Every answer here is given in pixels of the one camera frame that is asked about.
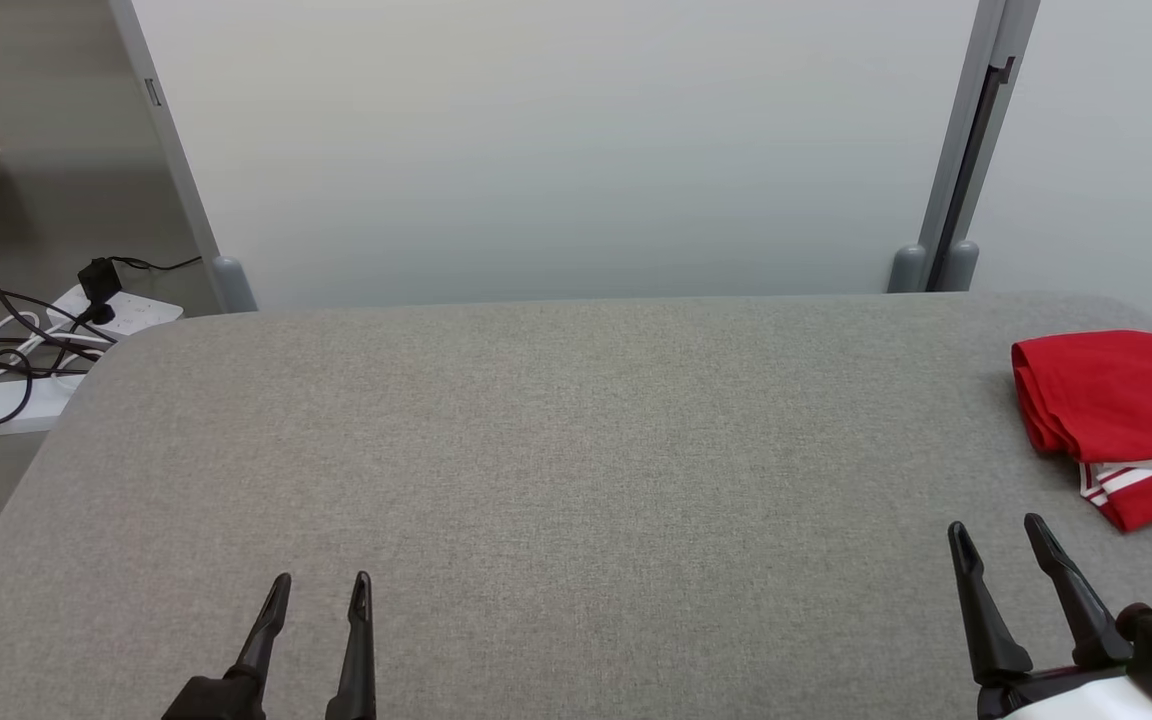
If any white power strip with adapter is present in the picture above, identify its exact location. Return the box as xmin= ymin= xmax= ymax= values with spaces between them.
xmin=48 ymin=285 xmax=185 ymax=337

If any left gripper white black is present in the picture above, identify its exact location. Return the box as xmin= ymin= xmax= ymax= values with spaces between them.
xmin=161 ymin=572 xmax=378 ymax=720

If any wide white partition panel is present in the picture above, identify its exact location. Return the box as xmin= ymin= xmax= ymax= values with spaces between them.
xmin=131 ymin=0 xmax=982 ymax=312

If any red shorts white side stripe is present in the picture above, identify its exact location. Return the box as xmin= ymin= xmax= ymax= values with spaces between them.
xmin=1011 ymin=330 xmax=1152 ymax=467

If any grey partition post paired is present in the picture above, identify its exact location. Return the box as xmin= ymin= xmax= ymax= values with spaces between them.
xmin=886 ymin=0 xmax=1009 ymax=294
xmin=939 ymin=0 xmax=1043 ymax=294

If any black power adapter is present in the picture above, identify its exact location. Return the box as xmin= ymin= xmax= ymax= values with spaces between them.
xmin=78 ymin=258 xmax=123 ymax=327

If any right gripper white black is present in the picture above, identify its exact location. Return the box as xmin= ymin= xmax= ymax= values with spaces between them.
xmin=946 ymin=513 xmax=1152 ymax=720

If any single grey partition post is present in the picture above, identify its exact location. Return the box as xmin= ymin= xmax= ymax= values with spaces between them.
xmin=106 ymin=0 xmax=258 ymax=314

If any white power strip plain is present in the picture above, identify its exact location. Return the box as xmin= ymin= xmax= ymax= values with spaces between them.
xmin=0 ymin=375 xmax=78 ymax=439

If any narrow white partition panel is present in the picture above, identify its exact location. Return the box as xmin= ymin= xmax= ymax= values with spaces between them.
xmin=971 ymin=0 xmax=1152 ymax=336

